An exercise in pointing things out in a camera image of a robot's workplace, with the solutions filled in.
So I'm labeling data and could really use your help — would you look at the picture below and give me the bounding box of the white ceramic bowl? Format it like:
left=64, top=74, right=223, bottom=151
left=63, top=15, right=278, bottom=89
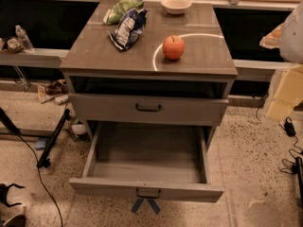
left=161, top=0, right=192, bottom=15

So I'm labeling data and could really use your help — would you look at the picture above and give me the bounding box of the red orange apple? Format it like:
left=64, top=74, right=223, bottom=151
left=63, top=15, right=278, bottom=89
left=162, top=36, right=185, bottom=61

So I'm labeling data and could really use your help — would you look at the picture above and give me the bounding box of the crumpled snack wrapper pile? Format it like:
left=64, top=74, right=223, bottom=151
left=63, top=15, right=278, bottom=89
left=38, top=79, right=68, bottom=103

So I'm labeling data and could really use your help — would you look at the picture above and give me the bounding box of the small white pot plant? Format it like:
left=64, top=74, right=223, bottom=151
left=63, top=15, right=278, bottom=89
left=71, top=118, right=86, bottom=135

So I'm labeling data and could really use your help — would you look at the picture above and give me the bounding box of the black tripod leg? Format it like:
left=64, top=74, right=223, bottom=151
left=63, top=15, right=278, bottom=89
left=37, top=109, right=70, bottom=168

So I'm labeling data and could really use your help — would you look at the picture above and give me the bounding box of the blue white chip bag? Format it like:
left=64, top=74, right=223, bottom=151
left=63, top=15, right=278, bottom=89
left=109, top=9, right=148, bottom=51

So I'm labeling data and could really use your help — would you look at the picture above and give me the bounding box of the open middle drawer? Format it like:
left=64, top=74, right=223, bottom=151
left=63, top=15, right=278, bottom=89
left=69, top=122, right=223, bottom=202

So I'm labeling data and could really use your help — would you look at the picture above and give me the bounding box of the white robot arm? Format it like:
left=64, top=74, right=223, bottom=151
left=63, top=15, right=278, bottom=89
left=259, top=1, right=303, bottom=121

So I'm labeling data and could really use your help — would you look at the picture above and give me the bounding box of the clear plastic water bottle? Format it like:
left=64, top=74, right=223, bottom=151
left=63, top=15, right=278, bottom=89
left=15, top=25, right=34, bottom=53

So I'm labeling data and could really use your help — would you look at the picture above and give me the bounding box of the closed upper drawer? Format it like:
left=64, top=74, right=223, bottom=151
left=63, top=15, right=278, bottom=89
left=69, top=93, right=228, bottom=126

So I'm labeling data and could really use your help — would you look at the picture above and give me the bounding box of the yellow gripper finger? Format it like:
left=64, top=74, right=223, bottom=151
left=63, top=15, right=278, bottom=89
left=259, top=24, right=283, bottom=49
left=266, top=63, right=303, bottom=122

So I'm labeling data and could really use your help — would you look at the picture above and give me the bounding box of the black floor cable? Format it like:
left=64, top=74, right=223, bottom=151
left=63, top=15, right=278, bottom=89
left=0, top=107, right=64, bottom=227

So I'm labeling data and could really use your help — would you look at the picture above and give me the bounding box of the black power adapter with cable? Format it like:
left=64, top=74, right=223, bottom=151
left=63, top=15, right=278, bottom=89
left=255, top=92, right=303, bottom=176

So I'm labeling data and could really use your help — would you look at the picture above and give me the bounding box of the grey wooden drawer cabinet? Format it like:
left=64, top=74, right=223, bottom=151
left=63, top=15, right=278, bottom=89
left=59, top=0, right=239, bottom=149

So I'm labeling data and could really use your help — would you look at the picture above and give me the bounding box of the basket with cup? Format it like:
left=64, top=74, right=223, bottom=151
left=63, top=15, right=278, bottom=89
left=0, top=37, right=23, bottom=54

